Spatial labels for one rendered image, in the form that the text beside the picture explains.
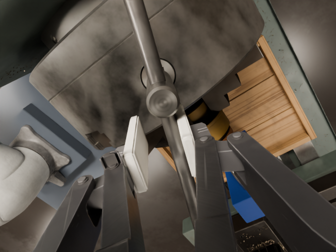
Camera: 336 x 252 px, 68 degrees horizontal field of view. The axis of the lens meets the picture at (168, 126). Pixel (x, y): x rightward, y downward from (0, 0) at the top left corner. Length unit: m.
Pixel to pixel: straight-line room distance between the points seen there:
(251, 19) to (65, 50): 0.20
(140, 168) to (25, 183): 0.64
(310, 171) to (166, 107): 0.66
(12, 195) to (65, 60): 0.54
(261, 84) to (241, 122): 0.11
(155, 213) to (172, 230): 0.24
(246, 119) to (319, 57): 1.07
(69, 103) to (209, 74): 0.16
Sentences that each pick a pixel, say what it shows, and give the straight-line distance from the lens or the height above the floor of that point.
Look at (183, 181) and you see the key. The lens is 0.20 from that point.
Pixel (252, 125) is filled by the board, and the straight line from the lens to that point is 0.68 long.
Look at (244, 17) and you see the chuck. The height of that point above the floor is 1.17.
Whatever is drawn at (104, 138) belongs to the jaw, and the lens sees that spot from 0.32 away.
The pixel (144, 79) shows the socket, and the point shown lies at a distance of 0.25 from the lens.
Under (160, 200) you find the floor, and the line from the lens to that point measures 2.06.
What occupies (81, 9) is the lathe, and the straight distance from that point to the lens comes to 0.30.
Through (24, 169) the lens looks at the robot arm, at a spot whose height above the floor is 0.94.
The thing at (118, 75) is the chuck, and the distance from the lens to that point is 0.25.
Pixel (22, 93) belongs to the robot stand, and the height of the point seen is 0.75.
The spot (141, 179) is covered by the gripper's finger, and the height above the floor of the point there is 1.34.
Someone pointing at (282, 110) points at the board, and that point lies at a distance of 0.68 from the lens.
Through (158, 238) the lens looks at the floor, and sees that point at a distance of 2.40.
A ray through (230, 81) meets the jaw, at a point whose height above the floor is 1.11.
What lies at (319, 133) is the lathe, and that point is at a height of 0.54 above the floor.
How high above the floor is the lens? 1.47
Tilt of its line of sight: 62 degrees down
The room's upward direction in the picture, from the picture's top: 173 degrees counter-clockwise
